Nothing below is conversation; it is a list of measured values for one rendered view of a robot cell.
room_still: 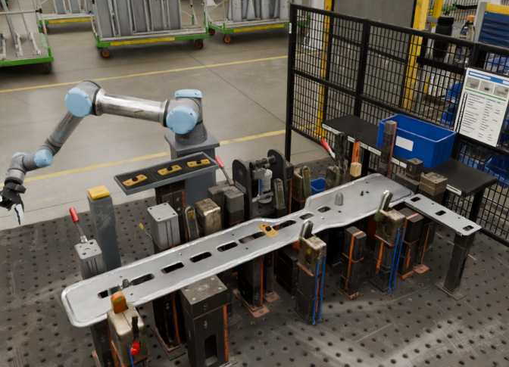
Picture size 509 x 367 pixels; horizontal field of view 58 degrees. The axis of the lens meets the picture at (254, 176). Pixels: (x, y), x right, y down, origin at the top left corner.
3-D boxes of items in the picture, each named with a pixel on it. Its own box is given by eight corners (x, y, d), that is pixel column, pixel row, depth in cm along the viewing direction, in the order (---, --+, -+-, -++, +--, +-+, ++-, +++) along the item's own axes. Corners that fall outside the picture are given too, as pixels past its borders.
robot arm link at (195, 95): (204, 113, 215) (203, 85, 208) (201, 125, 203) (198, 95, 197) (179, 113, 215) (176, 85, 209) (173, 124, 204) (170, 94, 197)
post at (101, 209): (110, 300, 178) (91, 203, 157) (104, 288, 184) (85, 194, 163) (129, 292, 182) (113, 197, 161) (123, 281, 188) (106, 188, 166)
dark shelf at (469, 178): (464, 198, 187) (466, 192, 185) (320, 126, 253) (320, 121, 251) (496, 184, 197) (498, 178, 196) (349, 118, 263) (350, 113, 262)
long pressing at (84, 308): (76, 339, 125) (76, 334, 124) (57, 290, 142) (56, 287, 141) (418, 195, 191) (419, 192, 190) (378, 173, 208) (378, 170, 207)
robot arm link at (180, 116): (201, 99, 199) (75, 77, 197) (196, 111, 186) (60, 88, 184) (198, 124, 205) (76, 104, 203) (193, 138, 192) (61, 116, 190)
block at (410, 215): (401, 281, 187) (412, 225, 174) (380, 267, 196) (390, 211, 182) (416, 273, 192) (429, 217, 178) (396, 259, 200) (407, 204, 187)
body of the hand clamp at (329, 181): (329, 240, 212) (335, 172, 195) (320, 232, 217) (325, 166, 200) (339, 235, 215) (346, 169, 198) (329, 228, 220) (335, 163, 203)
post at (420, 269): (420, 275, 191) (432, 216, 177) (398, 260, 199) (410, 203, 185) (429, 269, 194) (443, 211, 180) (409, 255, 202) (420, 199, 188)
